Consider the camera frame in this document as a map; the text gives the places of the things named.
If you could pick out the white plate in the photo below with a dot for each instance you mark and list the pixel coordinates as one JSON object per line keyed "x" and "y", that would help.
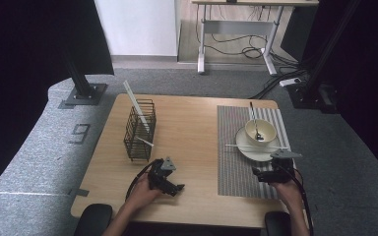
{"x": 256, "y": 154}

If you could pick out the metal spoon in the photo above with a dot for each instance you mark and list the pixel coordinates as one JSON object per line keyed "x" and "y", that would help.
{"x": 255, "y": 121}

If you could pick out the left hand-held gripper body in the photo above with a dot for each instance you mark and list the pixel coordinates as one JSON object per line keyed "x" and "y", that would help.
{"x": 159, "y": 177}

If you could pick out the person's right hand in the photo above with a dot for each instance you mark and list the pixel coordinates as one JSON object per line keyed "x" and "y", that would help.
{"x": 288, "y": 191}

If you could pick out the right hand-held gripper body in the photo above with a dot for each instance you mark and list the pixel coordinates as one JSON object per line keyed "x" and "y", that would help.
{"x": 280, "y": 173}

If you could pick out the person's left hand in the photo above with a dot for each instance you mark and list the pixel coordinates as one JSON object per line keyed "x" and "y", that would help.
{"x": 142, "y": 193}

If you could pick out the cream bowl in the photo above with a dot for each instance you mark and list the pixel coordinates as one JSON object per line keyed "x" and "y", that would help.
{"x": 265, "y": 131}

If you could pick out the black curtain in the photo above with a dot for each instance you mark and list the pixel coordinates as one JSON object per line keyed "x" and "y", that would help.
{"x": 374, "y": 65}
{"x": 29, "y": 49}

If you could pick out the white chopstick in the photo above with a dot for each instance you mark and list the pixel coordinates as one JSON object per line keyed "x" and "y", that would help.
{"x": 145, "y": 141}
{"x": 242, "y": 146}
{"x": 134, "y": 101}

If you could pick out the black chair armrest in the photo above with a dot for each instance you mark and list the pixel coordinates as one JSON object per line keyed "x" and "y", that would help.
{"x": 93, "y": 219}
{"x": 275, "y": 224}

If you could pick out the white power strip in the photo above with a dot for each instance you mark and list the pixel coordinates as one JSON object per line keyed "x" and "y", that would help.
{"x": 290, "y": 82}

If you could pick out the grey striped woven placemat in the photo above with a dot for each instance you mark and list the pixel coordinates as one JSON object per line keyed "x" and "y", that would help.
{"x": 233, "y": 170}

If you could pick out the grey tape strip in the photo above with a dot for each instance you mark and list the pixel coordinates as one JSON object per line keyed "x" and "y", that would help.
{"x": 80, "y": 192}

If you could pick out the white-legged wooden desk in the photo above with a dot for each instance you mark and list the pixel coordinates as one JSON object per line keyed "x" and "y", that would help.
{"x": 236, "y": 27}

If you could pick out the black metal stand with base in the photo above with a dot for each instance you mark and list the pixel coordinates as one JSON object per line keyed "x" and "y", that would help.
{"x": 311, "y": 95}
{"x": 85, "y": 91}

